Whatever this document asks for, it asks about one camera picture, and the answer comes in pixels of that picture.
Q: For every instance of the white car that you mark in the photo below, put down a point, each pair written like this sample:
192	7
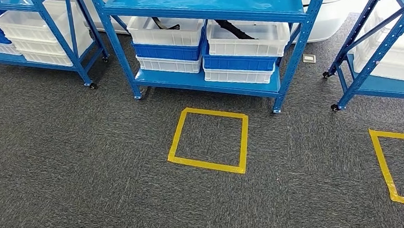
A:
330	19

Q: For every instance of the white floor plate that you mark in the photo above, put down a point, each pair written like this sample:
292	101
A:
309	58

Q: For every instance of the yellow floor tape square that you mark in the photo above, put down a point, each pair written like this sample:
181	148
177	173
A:
383	164
209	164

